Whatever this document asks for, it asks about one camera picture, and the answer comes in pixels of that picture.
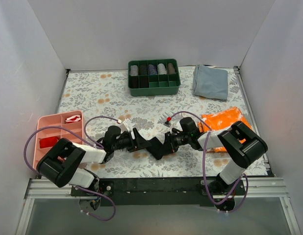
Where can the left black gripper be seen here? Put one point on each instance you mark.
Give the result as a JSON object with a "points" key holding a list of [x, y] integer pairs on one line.
{"points": [[135, 140]]}

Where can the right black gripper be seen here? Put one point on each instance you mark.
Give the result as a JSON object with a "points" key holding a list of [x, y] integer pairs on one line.
{"points": [[168, 143]]}

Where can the black boxer underwear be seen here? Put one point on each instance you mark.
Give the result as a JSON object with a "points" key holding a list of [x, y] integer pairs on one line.
{"points": [[158, 149]]}

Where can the orange white patterned cloth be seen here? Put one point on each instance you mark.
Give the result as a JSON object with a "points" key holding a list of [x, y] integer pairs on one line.
{"points": [[225, 119]]}

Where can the light blue cloth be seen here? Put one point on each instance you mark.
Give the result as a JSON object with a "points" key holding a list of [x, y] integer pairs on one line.
{"points": [[210, 82]]}

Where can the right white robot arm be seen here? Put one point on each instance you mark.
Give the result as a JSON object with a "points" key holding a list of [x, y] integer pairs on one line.
{"points": [[242, 144]]}

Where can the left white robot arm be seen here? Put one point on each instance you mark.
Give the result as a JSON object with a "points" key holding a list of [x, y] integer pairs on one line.
{"points": [[61, 163]]}

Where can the red white rolled cloth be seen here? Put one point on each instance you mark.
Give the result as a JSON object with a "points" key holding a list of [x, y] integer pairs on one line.
{"points": [[74, 118]]}

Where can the green compartment organizer box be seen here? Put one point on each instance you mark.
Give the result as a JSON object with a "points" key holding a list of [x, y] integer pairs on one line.
{"points": [[151, 85]]}

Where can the brown rolled sock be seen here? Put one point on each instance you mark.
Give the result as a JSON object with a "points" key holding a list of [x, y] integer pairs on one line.
{"points": [[171, 69]]}

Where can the blue patterned rolled sock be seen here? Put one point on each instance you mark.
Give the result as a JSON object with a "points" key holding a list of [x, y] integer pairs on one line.
{"points": [[152, 69]]}

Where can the black speckled rolled sock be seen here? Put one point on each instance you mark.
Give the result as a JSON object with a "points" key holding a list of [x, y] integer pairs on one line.
{"points": [[143, 69]]}

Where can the red rolled cloth middle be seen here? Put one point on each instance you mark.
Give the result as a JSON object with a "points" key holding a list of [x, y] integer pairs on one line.
{"points": [[48, 142]]}

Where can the pink compartment organizer tray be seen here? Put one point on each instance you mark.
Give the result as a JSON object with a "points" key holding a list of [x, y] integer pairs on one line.
{"points": [[55, 125]]}

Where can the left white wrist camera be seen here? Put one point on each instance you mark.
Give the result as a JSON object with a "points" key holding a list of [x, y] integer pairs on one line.
{"points": [[124, 125]]}

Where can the aluminium frame rail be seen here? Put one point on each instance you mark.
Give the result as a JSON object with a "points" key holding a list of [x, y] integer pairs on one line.
{"points": [[259, 187]]}

